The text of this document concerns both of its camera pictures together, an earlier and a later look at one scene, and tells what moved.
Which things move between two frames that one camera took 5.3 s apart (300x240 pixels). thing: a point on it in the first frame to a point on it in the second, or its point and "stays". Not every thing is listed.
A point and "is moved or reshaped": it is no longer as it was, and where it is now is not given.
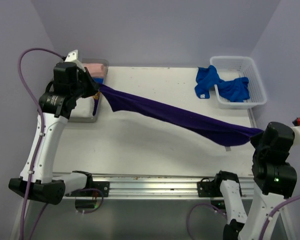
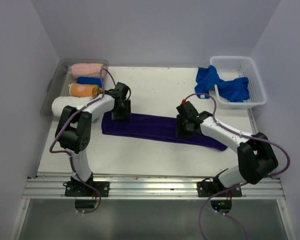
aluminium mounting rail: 166,186 stays
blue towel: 235,89 stays
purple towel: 214,133 is moved or reshaped
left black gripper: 93,86 to 126,114
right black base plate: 210,189 stays
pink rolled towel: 96,70 stays
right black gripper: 255,139 to 180,132
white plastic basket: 229,68 stays
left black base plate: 93,189 stays
